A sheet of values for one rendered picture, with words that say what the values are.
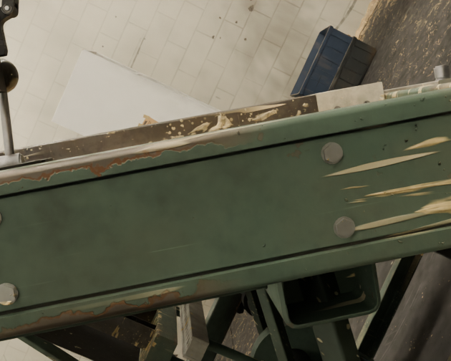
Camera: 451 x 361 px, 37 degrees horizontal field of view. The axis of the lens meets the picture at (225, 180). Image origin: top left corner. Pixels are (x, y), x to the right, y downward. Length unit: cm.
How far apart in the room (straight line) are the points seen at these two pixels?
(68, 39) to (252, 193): 607
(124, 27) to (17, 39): 100
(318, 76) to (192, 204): 499
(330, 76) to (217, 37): 140
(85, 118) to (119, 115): 25
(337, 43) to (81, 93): 204
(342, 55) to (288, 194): 503
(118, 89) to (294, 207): 458
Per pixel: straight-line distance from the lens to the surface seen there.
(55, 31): 652
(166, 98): 499
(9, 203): 46
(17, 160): 73
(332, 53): 546
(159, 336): 204
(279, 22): 644
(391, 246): 48
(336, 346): 60
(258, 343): 188
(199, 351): 142
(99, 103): 504
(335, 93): 123
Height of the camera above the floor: 124
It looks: 6 degrees down
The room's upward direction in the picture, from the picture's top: 65 degrees counter-clockwise
